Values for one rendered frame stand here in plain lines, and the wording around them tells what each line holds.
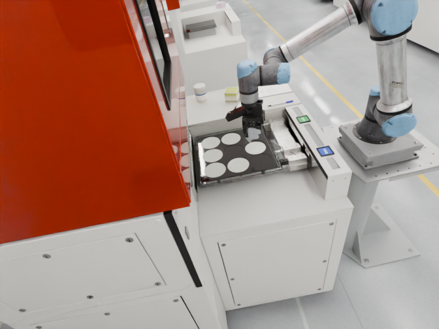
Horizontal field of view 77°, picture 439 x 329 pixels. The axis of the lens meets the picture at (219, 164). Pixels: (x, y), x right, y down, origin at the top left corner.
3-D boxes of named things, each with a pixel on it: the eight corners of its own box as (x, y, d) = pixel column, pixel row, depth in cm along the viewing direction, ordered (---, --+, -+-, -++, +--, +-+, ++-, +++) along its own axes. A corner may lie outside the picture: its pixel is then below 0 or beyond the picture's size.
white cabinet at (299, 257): (227, 317, 163) (200, 239, 110) (211, 198, 237) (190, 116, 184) (334, 296, 163) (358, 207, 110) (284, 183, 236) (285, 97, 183)
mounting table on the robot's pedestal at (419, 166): (385, 130, 161) (390, 111, 153) (445, 182, 127) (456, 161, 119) (311, 147, 160) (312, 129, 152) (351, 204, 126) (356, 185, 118)
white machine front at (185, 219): (196, 287, 95) (163, 215, 69) (188, 147, 157) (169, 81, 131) (205, 286, 95) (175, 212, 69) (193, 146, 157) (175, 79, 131)
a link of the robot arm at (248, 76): (259, 65, 97) (234, 68, 99) (260, 94, 104) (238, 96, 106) (259, 57, 103) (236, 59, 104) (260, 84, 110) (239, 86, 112)
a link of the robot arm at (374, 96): (389, 106, 127) (397, 78, 118) (400, 122, 117) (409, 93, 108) (361, 108, 129) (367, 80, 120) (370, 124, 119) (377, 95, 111)
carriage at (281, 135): (289, 171, 125) (289, 166, 124) (269, 128, 153) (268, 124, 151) (307, 168, 125) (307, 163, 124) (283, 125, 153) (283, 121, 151)
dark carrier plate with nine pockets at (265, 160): (202, 183, 122) (202, 181, 122) (197, 138, 149) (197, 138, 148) (278, 168, 122) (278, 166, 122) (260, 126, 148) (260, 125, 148)
